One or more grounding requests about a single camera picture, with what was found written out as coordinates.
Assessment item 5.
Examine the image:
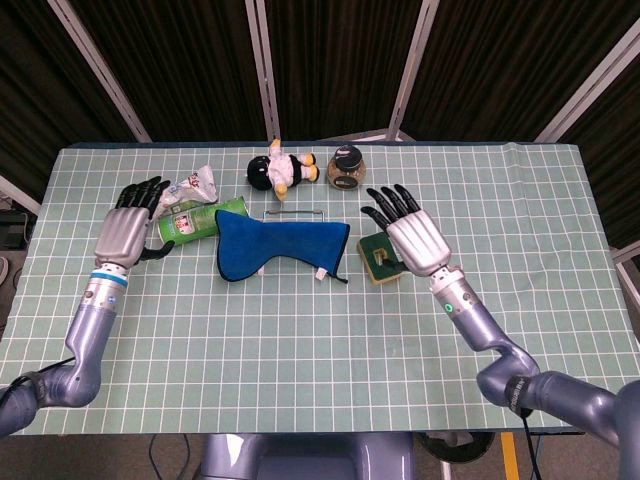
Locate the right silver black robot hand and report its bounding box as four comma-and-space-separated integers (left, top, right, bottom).
360, 183, 452, 277

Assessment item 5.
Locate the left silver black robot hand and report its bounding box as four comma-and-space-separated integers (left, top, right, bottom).
93, 175, 176, 267

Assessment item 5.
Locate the blue cloth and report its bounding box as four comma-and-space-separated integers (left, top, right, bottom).
214, 209, 351, 286

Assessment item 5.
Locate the yellow sponge with green pad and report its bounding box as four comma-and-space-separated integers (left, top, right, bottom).
357, 234, 404, 287

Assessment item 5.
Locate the green chip can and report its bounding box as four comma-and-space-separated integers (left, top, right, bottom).
157, 196, 250, 249

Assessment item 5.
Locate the white crumpled snack bag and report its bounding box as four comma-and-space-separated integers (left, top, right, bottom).
157, 165, 220, 211

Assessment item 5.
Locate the glass jar with black lid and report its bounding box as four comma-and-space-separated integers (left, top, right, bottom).
327, 144, 370, 192

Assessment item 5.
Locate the black box on floor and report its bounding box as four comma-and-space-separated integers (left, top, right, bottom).
0, 209, 34, 251

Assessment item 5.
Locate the black white plush penguin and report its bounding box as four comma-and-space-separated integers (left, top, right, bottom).
247, 139, 321, 203

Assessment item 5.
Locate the green checked tablecloth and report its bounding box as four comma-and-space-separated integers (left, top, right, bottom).
0, 142, 640, 435

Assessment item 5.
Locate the black round floor base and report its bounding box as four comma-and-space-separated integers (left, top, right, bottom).
414, 432, 494, 464

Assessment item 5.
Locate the grey-blue robot torso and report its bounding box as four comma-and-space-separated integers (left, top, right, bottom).
199, 432, 416, 480

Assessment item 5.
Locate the metal wire rack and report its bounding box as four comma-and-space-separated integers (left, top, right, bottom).
257, 208, 327, 277

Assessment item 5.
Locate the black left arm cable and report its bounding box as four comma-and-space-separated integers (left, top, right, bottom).
0, 357, 76, 396

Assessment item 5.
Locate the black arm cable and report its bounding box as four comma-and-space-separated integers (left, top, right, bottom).
0, 357, 76, 396
519, 407, 544, 480

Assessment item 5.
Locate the white screen frame post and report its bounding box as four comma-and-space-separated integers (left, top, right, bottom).
47, 0, 153, 144
533, 19, 640, 144
244, 0, 282, 144
387, 0, 441, 141

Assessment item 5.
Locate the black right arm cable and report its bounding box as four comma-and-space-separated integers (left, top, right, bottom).
519, 407, 544, 480

